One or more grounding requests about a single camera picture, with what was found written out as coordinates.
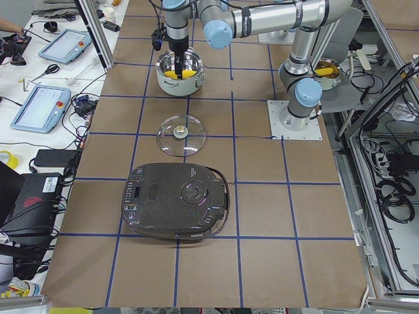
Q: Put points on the pale green electric pot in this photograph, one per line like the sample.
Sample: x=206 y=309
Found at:
x=188 y=82

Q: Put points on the glass pot lid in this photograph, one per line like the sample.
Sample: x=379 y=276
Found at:
x=181 y=135

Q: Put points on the aluminium frame post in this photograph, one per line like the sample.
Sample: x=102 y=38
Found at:
x=90 y=18

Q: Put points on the black power adapter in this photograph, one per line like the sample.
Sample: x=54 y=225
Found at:
x=53 y=157

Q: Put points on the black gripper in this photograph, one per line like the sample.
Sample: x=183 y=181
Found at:
x=178 y=46

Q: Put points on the blue teach pendant near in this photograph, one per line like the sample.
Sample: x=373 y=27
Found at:
x=42 y=110

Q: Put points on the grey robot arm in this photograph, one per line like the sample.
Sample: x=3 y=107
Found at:
x=305 y=26

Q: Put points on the dark brown rice cooker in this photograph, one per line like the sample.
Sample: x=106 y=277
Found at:
x=176 y=201

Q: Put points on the steel bowl on chair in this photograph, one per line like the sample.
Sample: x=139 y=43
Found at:
x=328 y=73

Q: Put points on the blue teach pendant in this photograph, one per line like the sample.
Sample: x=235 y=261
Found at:
x=67 y=47
x=42 y=110

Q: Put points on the white paper cup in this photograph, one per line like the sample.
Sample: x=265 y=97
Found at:
x=109 y=14

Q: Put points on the yellow tape roll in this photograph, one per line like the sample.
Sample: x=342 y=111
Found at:
x=9 y=159

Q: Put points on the black scissors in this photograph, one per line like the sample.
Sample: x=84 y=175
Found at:
x=51 y=69

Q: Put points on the yellow corn cob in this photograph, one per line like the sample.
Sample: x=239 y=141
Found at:
x=186 y=74

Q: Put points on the blue teach pendant far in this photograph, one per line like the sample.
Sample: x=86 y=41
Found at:
x=67 y=47

